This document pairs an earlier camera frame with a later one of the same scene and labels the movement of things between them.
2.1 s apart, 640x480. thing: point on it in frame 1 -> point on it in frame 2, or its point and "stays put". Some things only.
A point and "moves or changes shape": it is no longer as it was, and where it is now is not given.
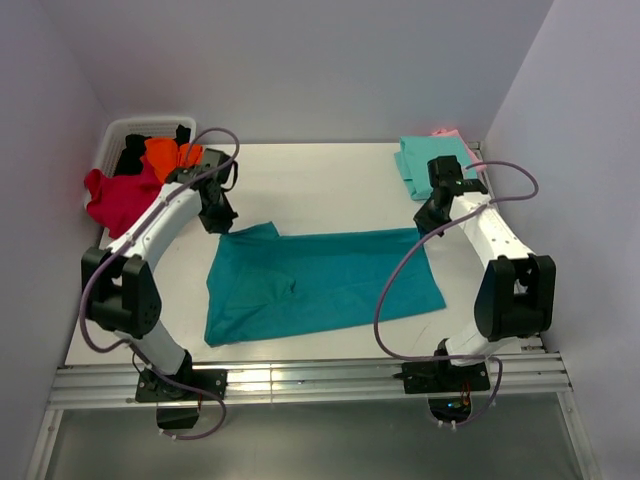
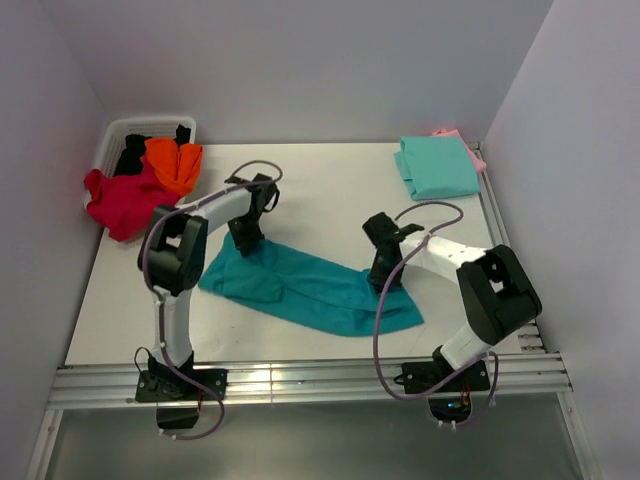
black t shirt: [134, 149] stays put
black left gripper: [222, 224] -> [245, 244]
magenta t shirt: [117, 201] stays put
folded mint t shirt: [416, 151] stays put
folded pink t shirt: [455, 133] stays put
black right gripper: [424, 222] -> [377, 279]
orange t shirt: [166, 155] stays put
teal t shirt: [264, 282] moves or changes shape
